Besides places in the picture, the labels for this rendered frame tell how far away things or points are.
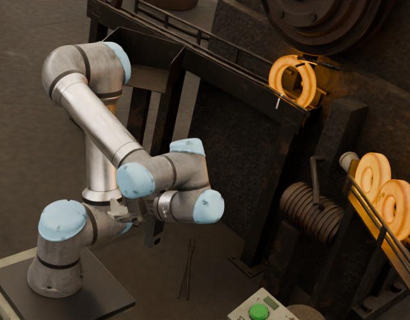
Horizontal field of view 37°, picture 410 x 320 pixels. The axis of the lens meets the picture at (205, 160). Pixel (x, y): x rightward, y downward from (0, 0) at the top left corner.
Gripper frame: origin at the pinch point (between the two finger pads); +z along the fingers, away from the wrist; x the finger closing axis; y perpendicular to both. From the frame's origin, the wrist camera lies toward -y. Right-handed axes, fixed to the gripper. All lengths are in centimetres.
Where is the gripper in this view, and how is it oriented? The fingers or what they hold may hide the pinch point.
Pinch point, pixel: (116, 213)
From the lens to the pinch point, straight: 164.2
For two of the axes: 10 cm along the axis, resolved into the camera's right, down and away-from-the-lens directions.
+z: -7.4, 0.4, 6.7
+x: -6.3, 3.2, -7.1
